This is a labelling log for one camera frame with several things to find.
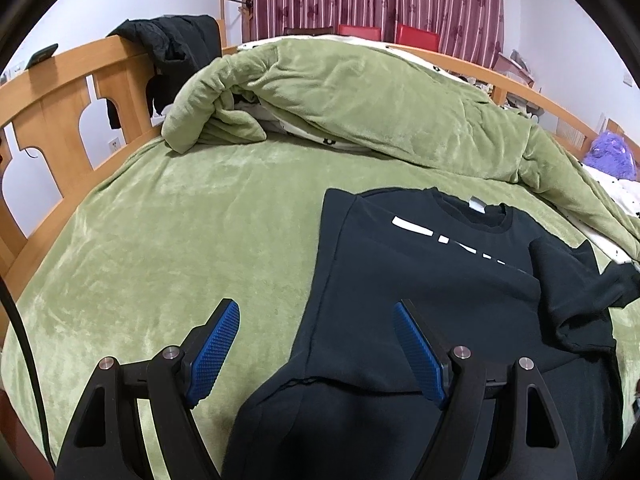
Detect black long sleeve sweatshirt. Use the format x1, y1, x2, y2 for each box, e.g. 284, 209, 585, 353
222, 188, 639, 479

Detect green plush bed sheet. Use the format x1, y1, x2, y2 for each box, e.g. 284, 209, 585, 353
0, 136, 640, 480

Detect purple plush toy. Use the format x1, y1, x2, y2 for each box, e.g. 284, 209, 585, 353
582, 130, 638, 181

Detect cluttered desk items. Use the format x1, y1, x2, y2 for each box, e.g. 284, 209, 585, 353
491, 53, 544, 116

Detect green plush comforter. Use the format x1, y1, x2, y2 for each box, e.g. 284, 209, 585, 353
162, 37, 639, 257

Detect black phone on headboard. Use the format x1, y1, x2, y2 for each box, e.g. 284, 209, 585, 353
25, 44, 58, 70

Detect black garment on headboard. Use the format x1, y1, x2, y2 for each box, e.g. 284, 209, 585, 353
110, 14, 222, 117

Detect red chair left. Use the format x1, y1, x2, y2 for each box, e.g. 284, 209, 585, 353
337, 24, 382, 41

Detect dark wooden chair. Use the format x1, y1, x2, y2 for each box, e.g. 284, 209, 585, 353
283, 26, 335, 37

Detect wooden coat rack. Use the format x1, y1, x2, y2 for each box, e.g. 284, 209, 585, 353
217, 0, 253, 47

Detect black cable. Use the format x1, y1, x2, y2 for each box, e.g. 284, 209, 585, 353
0, 274, 57, 468

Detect wooden bed frame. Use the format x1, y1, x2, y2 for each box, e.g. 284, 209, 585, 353
1, 36, 522, 294

